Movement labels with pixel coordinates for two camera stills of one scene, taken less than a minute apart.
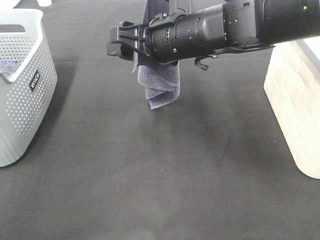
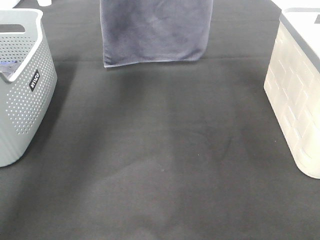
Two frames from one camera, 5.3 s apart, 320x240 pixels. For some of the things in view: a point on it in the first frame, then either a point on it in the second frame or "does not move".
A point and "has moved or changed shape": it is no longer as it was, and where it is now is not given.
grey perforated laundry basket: x=26 y=96 does not move
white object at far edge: x=44 y=3 does not move
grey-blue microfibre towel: x=160 y=81 has moved or changed shape
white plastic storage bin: x=292 y=91 does not move
